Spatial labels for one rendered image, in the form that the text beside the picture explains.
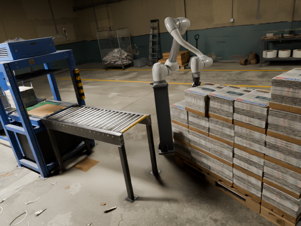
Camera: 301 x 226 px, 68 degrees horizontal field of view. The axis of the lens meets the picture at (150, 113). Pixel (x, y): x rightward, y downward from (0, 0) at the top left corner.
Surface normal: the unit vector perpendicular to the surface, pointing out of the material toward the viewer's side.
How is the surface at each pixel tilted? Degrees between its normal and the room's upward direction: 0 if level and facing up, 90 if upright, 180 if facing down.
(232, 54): 90
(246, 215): 0
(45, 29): 90
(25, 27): 90
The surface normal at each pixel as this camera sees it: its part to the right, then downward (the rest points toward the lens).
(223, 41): -0.54, 0.37
